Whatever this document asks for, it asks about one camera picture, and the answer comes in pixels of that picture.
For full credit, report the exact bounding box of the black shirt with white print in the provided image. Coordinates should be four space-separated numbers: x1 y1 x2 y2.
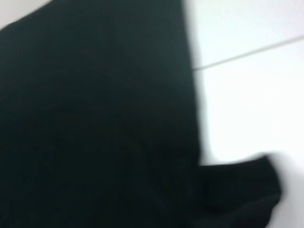
0 0 285 228

